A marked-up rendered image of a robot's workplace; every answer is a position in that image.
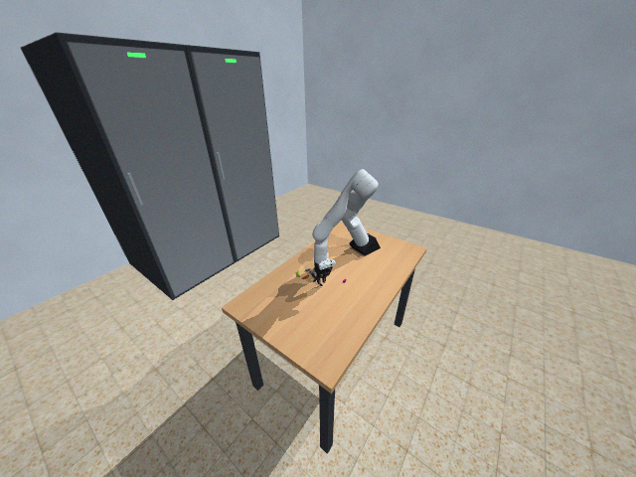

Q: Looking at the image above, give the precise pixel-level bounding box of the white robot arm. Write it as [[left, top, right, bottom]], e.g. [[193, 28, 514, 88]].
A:
[[312, 169, 379, 269]]

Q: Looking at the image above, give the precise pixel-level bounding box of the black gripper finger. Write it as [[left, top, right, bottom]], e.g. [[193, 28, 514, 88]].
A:
[[310, 269, 322, 285], [322, 266, 333, 283]]

